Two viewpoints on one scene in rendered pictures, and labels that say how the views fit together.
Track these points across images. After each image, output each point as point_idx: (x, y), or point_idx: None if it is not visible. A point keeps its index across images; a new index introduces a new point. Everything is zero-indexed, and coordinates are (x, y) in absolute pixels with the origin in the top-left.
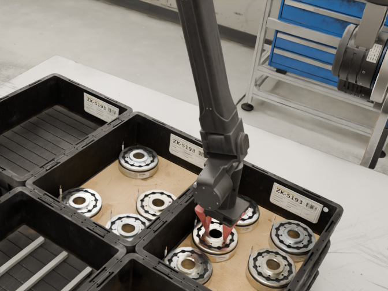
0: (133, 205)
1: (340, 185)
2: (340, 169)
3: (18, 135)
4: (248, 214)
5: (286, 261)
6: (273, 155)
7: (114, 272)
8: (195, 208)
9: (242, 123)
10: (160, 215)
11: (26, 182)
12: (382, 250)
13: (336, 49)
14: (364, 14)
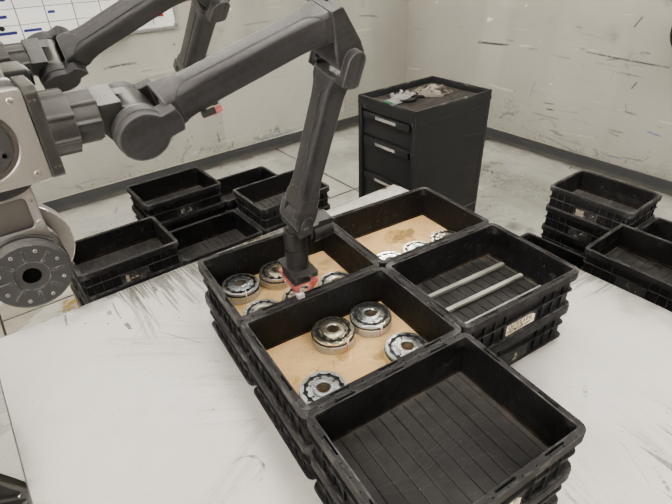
0: (351, 352)
1: (76, 400)
2: (43, 421)
3: (474, 501)
4: (259, 304)
5: (263, 271)
6: (92, 471)
7: (398, 255)
8: (317, 278)
9: (281, 201)
10: (348, 281)
11: (460, 330)
12: (136, 328)
13: (59, 258)
14: (36, 201)
